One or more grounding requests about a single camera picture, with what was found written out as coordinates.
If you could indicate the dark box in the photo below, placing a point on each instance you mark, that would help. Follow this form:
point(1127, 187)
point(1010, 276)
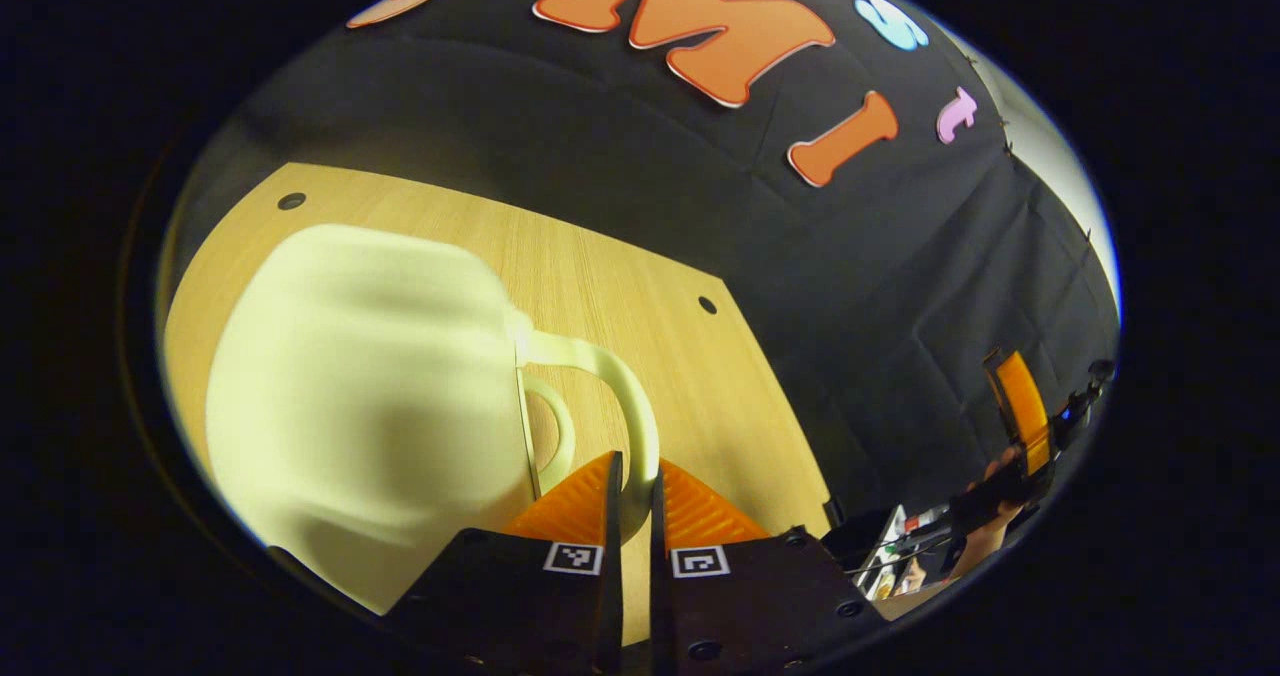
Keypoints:
point(855, 534)

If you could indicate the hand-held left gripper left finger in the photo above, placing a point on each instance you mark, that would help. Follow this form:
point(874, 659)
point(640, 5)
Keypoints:
point(610, 606)

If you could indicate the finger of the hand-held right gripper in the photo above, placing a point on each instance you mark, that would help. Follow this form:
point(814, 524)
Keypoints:
point(1025, 416)

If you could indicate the black backdrop cloth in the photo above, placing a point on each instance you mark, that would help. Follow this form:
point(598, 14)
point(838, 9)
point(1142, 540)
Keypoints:
point(850, 286)

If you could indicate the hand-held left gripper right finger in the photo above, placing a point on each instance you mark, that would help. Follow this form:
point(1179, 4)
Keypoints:
point(660, 606)

